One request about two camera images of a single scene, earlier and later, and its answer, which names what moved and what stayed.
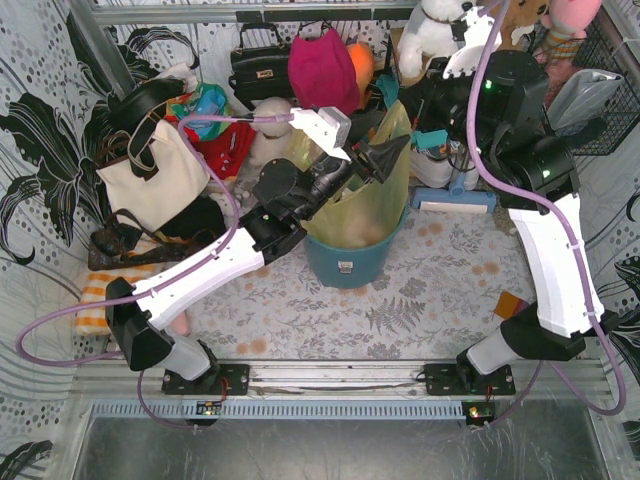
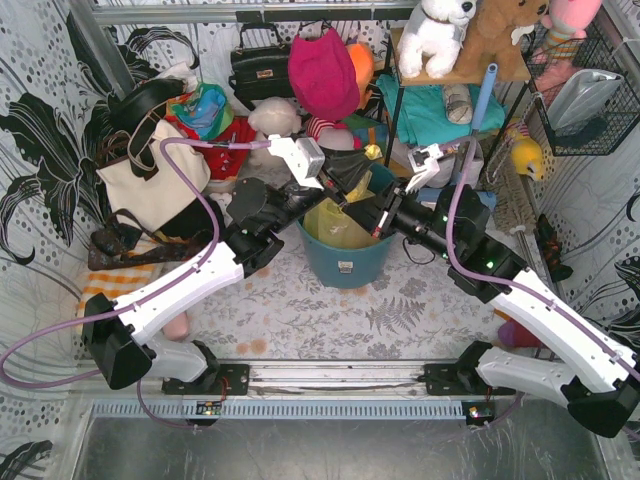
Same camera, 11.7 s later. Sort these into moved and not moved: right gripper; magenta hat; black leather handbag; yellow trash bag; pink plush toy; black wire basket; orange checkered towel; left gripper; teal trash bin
Moved: right gripper; yellow trash bag; left gripper
Not moved: orange checkered towel; black wire basket; black leather handbag; magenta hat; teal trash bin; pink plush toy
